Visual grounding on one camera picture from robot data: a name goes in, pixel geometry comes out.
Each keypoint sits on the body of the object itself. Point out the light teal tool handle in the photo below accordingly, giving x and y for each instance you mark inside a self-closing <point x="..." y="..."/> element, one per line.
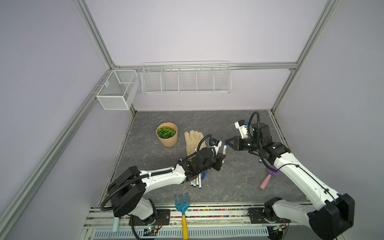
<point x="116" y="223"/>

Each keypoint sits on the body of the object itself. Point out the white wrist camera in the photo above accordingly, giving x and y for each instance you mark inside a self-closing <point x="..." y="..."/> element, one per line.
<point x="242" y="126"/>
<point x="215" y="144"/>

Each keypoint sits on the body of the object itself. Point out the aluminium cage frame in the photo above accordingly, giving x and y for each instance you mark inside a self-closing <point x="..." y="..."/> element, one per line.
<point x="19" y="204"/>

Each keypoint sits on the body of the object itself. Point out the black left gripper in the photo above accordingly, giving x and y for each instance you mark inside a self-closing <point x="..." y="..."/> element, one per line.
<point x="218" y="159"/>

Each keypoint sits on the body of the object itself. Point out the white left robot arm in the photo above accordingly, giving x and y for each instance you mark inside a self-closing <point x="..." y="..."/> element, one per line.
<point x="126" y="194"/>

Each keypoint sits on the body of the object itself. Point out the beige work glove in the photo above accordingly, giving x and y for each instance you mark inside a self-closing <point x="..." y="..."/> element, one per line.
<point x="192" y="141"/>

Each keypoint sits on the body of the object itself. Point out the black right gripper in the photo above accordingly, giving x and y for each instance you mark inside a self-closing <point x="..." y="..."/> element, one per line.
<point x="237" y="142"/>

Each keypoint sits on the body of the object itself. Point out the small white mesh basket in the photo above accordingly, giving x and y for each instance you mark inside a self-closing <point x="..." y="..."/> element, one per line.
<point x="119" y="89"/>

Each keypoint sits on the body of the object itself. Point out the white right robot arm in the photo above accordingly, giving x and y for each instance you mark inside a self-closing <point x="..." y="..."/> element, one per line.
<point x="330" y="213"/>

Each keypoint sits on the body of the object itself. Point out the tan pot with green plant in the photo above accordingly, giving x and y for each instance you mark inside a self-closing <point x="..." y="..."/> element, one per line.
<point x="167" y="134"/>

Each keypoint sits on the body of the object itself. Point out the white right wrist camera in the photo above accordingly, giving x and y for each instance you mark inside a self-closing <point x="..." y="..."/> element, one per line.
<point x="242" y="126"/>

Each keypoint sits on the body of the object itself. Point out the long white wire basket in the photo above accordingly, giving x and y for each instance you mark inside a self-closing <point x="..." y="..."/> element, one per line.
<point x="186" y="77"/>

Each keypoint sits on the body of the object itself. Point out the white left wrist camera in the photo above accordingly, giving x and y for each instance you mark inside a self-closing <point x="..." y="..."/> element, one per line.
<point x="215" y="144"/>

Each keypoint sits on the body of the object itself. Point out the teal yellow garden fork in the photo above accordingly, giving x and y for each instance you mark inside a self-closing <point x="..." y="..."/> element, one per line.
<point x="182" y="205"/>

